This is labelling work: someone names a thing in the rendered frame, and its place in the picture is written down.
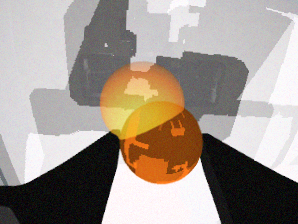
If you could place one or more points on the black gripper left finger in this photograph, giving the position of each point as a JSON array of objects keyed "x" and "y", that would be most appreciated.
[{"x": 76, "y": 192}]

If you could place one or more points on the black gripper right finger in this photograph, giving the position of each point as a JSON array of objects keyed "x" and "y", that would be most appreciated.
[{"x": 245, "y": 191}]

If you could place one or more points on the clear low walls forming corner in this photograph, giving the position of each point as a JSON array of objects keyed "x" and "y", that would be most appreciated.
[{"x": 4, "y": 181}]

